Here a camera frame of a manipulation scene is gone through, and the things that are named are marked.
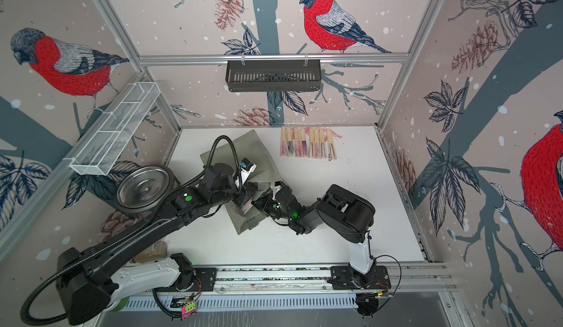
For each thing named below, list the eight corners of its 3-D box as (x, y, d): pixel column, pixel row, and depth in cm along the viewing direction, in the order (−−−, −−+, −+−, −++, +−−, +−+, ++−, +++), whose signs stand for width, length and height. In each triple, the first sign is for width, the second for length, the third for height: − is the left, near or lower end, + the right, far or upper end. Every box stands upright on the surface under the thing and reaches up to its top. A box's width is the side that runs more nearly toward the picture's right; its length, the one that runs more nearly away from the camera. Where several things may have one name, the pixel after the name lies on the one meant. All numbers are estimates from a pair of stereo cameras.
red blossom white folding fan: (306, 157, 111) (306, 155, 109) (306, 129, 124) (307, 126, 123) (314, 158, 111) (314, 155, 109) (313, 129, 124) (314, 126, 122)
